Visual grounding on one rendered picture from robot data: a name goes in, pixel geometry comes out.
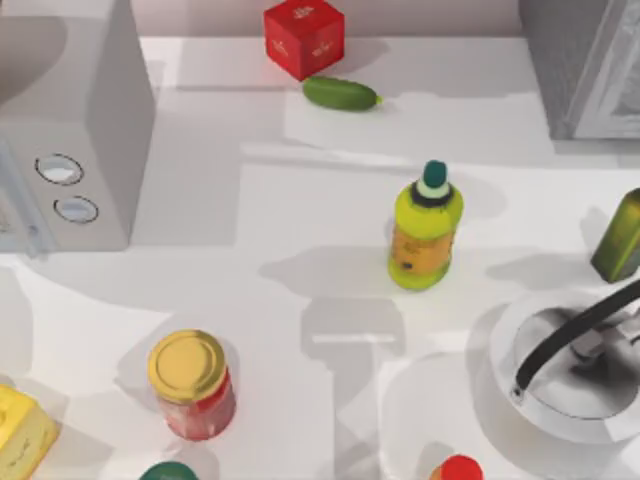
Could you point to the yellow-green bottle with teal cap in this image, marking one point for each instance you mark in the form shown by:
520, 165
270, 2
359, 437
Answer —
425, 240

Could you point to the green cucumber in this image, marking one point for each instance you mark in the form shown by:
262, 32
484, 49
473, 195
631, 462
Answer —
340, 94

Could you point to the red jar with gold lid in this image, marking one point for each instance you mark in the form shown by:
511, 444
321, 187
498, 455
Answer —
192, 385

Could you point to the red cube box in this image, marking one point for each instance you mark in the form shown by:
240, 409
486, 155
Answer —
303, 37

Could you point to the small microwave knob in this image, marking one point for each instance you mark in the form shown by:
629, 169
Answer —
76, 209

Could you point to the orange bottle with red cap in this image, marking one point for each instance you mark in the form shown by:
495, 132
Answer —
456, 469

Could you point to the large microwave knob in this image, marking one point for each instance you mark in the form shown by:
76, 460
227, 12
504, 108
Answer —
59, 169

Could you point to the pale microwave oven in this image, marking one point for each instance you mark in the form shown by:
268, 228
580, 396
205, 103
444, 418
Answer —
75, 125

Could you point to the dark green cap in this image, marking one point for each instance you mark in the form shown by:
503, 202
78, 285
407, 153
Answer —
167, 472

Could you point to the olive green bottle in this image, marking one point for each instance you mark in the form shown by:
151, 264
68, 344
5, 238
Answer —
619, 240

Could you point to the grey cabinet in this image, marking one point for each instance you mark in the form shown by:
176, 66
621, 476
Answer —
585, 70

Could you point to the yellow box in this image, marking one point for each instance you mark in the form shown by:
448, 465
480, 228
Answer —
20, 435

